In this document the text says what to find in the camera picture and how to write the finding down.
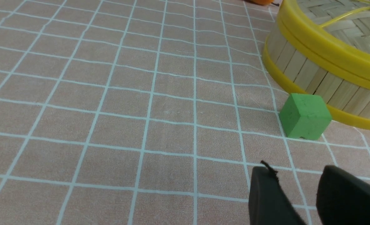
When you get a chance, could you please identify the green foam cube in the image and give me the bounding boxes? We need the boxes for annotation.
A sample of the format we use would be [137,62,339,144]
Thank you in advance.
[279,93,332,140]

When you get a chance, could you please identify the orange toy pear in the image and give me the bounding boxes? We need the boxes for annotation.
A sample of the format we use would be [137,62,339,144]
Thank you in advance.
[244,0,280,6]

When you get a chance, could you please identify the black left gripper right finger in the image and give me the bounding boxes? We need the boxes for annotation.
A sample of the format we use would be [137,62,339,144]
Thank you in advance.
[316,165,370,225]

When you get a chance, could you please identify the yellow woven bamboo steamer lid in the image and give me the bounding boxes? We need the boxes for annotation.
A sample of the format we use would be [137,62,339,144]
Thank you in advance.
[277,0,370,90]

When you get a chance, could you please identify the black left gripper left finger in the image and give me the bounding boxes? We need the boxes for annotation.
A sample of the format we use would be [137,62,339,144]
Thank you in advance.
[249,161,306,225]

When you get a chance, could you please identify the pink checkered tablecloth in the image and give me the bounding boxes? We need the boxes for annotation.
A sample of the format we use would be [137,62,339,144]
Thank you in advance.
[0,0,370,225]

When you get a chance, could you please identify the bamboo steamer basket yellow rims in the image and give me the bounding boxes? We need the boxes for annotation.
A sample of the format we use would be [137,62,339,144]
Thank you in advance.
[263,21,370,130]

